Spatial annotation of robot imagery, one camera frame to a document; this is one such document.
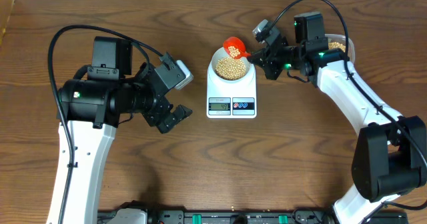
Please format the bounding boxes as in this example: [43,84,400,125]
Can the soybeans in red scoop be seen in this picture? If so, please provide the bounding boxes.
[228,45,241,59]

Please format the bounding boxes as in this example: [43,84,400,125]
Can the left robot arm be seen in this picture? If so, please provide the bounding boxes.
[47,37,193,223]

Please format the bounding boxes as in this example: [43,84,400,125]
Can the red measuring scoop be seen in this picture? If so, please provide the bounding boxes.
[223,37,250,58]

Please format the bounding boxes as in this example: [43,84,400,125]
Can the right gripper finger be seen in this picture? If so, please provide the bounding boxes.
[248,48,269,59]
[248,56,268,70]

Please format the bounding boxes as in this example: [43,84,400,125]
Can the soybeans in grey bowl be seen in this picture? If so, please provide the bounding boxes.
[215,57,247,81]

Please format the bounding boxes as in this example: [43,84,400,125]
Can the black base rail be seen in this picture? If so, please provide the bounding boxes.
[98,200,408,224]

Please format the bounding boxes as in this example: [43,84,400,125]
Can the pile of soybeans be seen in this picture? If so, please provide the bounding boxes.
[328,41,346,52]

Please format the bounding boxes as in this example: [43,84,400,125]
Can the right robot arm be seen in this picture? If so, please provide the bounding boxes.
[248,12,426,223]

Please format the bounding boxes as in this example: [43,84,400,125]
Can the clear plastic container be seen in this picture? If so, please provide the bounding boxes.
[326,34,356,63]

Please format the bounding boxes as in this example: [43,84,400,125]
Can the right black cable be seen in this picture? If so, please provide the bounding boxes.
[266,0,427,211]

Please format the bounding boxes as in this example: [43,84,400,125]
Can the left black cable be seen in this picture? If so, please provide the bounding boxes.
[47,24,164,224]

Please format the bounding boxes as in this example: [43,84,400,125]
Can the grey round bowl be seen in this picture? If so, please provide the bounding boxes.
[211,47,250,80]

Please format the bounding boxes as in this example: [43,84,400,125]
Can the white digital kitchen scale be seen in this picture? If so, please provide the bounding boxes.
[206,63,258,119]

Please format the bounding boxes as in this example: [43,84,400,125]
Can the black cable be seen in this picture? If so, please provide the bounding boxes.
[47,24,164,224]
[266,0,427,211]

